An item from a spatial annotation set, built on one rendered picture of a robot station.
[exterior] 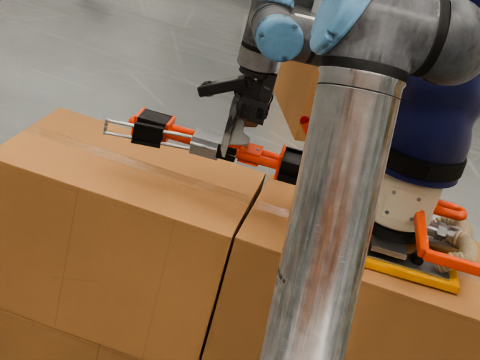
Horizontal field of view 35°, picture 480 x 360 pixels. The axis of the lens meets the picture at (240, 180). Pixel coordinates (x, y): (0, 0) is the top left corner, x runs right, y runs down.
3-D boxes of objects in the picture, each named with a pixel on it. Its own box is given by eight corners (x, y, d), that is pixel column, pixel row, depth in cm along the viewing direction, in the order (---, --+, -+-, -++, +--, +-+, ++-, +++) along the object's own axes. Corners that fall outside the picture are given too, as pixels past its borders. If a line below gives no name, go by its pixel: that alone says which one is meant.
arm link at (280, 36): (321, 27, 149) (308, 11, 160) (264, 13, 147) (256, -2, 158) (306, 71, 153) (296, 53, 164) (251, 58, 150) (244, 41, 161)
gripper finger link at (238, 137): (243, 160, 169) (255, 121, 170) (217, 152, 169) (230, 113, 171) (243, 163, 172) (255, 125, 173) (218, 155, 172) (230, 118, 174)
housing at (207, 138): (221, 151, 183) (226, 134, 181) (216, 161, 177) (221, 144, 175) (194, 143, 184) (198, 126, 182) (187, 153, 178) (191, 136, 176)
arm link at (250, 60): (237, 47, 164) (245, 38, 173) (232, 68, 166) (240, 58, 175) (277, 58, 164) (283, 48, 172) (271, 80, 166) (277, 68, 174)
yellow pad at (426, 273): (453, 273, 177) (461, 254, 175) (458, 295, 167) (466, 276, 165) (312, 232, 179) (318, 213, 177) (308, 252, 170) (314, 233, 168)
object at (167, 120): (172, 134, 185) (176, 116, 183) (164, 145, 178) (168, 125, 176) (139, 125, 185) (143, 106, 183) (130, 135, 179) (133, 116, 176)
